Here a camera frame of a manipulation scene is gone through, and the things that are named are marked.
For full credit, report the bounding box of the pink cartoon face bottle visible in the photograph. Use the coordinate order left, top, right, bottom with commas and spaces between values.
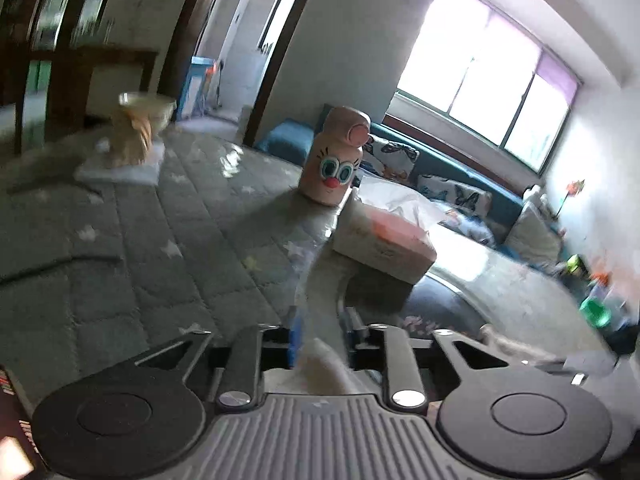
299, 105, 372, 207

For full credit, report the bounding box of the grey cushion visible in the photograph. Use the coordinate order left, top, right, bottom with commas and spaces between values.
504, 202, 564, 267

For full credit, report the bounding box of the large butterfly print pillow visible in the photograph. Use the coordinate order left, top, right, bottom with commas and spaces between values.
359, 135, 421, 182

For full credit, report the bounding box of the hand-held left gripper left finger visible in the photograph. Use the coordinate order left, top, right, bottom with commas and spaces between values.
134, 310, 304, 408

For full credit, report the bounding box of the sliding glass window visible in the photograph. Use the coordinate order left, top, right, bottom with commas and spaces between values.
394, 0, 584, 177

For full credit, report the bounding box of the white paper sheet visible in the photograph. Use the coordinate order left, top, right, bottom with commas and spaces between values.
74, 139, 164, 187

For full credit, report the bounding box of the small butterfly print pillow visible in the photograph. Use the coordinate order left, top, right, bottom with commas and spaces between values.
416, 174, 494, 219

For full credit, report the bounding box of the green plastic bowl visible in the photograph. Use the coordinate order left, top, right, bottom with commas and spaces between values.
579, 296, 613, 329

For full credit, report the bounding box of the dark wooden display cabinet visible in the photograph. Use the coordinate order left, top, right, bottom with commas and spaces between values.
0, 0, 162, 157

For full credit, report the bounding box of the colourful pinwheel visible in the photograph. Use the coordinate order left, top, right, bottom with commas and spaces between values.
562, 179, 587, 220

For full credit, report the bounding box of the dark wooden door frame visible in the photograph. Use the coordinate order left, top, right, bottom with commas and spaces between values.
159, 0, 223, 113

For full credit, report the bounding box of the small blue cabinet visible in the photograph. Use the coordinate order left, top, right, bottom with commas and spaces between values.
176, 56, 217, 122

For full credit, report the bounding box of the blue sofa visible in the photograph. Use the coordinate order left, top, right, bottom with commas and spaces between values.
254, 117, 568, 273

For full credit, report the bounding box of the white tissue box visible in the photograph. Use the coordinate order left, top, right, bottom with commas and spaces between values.
331, 176, 437, 285

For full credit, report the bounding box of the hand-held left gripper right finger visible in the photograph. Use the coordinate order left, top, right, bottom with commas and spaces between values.
339, 305, 506, 409

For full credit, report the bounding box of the grey plush toy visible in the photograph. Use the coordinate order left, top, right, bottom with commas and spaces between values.
521, 184, 549, 212

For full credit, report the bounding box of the dark printed object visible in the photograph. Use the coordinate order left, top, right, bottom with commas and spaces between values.
0, 364, 42, 480

